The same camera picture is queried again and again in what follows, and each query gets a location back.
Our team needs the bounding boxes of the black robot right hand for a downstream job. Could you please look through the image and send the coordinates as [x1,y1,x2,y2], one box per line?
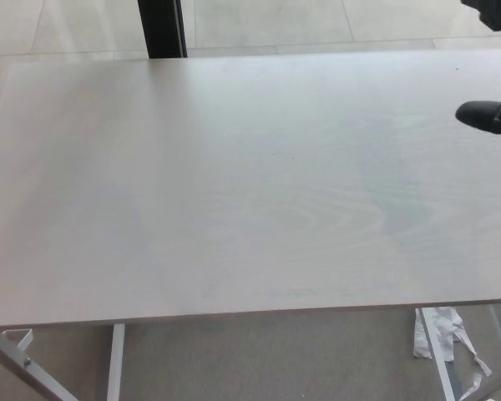
[454,0,501,146]

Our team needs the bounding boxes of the white slanted table leg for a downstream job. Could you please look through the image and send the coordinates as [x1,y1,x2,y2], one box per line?
[415,307,456,401]

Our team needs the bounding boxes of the black vertical pillar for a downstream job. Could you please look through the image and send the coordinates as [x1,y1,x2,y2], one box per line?
[136,0,189,59]

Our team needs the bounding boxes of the white straight table leg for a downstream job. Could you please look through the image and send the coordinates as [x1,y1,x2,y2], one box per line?
[107,323,127,401]

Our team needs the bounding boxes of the white metal hook bracket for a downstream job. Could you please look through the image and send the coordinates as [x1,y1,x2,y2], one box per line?
[2,328,34,363]

